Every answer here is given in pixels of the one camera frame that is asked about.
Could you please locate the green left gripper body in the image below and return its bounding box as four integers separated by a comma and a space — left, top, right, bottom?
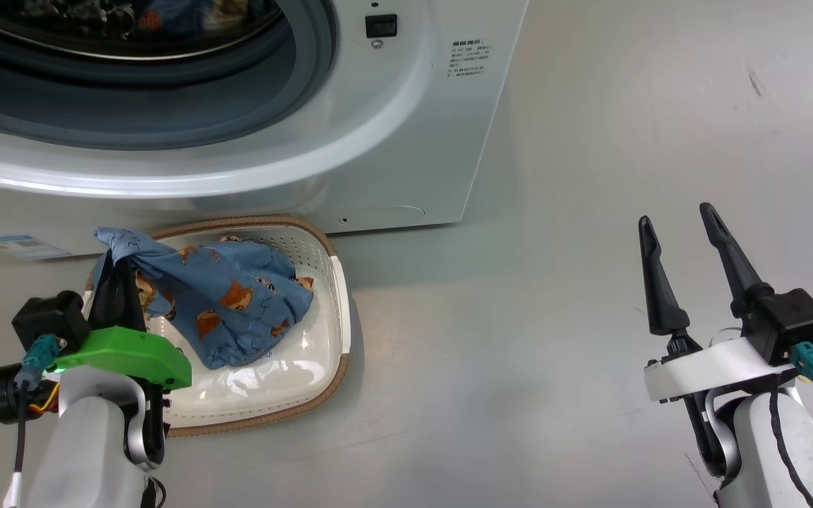
54, 326, 193, 391

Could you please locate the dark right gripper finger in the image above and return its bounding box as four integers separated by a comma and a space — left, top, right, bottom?
637, 215, 703, 356
699, 202, 776, 319

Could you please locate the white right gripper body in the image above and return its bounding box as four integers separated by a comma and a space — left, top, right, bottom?
644, 337, 800, 404

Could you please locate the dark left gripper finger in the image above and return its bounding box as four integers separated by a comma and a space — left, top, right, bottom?
119, 258, 148, 332
88, 262, 122, 332

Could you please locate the blue cartoon print garment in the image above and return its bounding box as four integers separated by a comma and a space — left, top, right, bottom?
91, 226, 315, 370

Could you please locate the white laundry basket brown rim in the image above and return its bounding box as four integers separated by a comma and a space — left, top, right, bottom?
84, 215, 352, 438

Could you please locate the white front-load washing machine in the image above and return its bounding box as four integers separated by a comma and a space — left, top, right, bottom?
0, 0, 531, 262

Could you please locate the blue energy label sticker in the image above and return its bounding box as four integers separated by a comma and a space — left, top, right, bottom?
0, 234, 73, 261

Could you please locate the teal plug left camera cable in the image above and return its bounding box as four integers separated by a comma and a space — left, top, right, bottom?
3, 334, 67, 508

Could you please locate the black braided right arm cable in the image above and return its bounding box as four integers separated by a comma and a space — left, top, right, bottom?
769, 388, 813, 508

